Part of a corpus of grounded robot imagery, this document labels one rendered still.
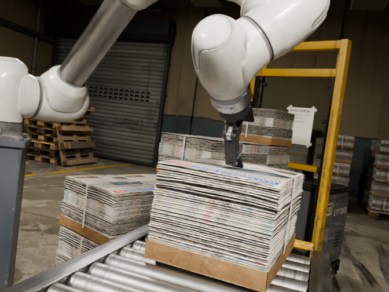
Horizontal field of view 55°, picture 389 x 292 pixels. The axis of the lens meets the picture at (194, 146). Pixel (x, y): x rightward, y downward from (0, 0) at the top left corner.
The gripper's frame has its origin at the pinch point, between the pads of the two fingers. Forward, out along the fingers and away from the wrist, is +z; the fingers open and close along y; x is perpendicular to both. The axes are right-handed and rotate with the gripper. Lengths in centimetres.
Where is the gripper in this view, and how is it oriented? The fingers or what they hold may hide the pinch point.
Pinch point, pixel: (242, 141)
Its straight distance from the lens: 99.7
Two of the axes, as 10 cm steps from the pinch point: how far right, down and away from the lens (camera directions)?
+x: 9.4, 1.4, -3.2
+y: -2.6, 8.9, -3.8
